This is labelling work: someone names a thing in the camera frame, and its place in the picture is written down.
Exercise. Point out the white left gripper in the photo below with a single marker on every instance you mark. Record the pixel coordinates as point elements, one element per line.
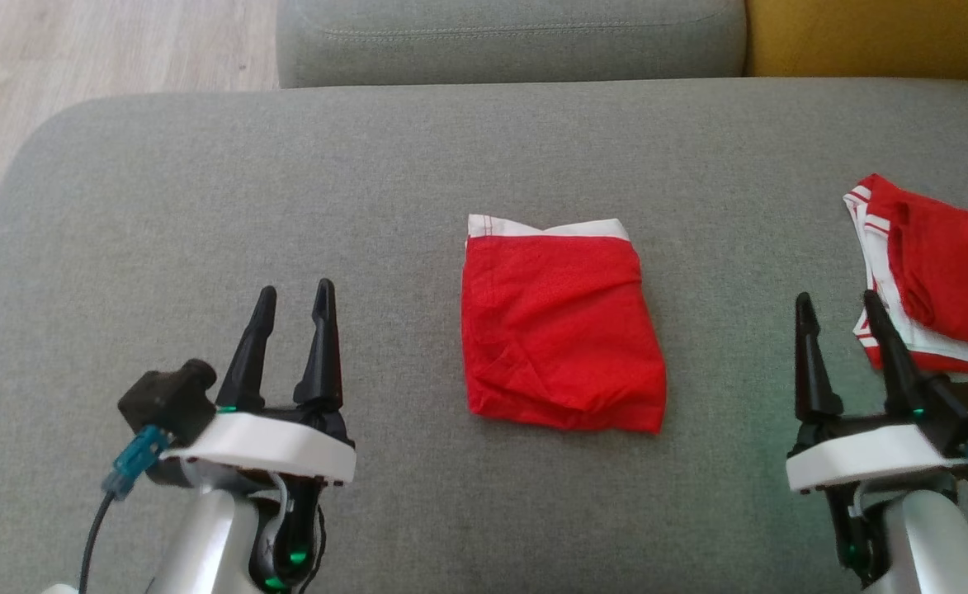
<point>269,441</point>

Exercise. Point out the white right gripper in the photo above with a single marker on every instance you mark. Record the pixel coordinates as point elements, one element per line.
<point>863,458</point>

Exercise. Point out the red white basketball jersey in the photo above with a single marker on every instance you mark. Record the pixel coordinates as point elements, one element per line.
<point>954,264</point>

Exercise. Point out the red shorts with white stripe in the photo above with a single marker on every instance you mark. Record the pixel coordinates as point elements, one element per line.
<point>558,330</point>

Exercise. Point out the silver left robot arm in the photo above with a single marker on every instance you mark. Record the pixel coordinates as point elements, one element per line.
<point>203,544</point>

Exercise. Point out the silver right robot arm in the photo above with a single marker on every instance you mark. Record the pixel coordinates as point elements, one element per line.
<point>929,553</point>

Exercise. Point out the large grey sofa seat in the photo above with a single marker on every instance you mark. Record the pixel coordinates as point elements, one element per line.
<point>327,206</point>

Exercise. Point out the yellow cushion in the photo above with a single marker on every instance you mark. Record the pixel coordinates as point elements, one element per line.
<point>880,37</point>

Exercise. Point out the grey sofa back cushion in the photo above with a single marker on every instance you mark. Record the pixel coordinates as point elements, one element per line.
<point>508,41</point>

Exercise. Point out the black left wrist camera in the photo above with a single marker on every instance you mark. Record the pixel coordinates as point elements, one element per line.
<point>166,400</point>

